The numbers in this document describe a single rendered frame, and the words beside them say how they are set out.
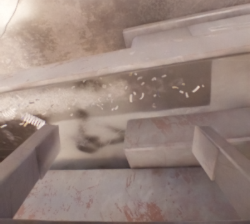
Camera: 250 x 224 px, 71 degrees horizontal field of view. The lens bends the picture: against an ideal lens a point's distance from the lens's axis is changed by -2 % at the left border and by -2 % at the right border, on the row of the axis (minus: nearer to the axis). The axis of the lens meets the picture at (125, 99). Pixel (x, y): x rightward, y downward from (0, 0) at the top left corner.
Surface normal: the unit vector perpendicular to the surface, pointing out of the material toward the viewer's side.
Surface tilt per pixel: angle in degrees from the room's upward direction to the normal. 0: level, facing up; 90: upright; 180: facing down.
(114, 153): 0
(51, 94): 0
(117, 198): 90
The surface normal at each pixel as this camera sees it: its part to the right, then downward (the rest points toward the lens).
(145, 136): -0.24, -0.78
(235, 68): -0.11, 0.61
